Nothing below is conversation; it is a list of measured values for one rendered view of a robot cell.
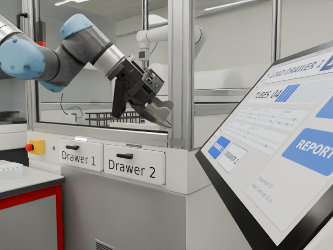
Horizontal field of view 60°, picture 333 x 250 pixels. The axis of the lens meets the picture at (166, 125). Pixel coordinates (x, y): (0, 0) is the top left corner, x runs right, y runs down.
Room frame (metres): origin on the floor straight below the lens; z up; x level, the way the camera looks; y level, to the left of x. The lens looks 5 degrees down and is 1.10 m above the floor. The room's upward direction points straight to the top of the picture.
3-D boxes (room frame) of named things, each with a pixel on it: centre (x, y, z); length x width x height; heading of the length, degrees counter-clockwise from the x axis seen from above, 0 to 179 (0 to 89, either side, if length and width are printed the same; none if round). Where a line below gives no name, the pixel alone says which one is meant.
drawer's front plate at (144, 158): (1.04, 0.12, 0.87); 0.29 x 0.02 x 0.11; 52
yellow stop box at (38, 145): (1.42, 0.65, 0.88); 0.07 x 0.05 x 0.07; 52
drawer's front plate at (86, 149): (1.23, 0.37, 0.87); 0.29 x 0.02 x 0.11; 52
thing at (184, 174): (1.59, 0.05, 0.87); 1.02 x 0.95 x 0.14; 52
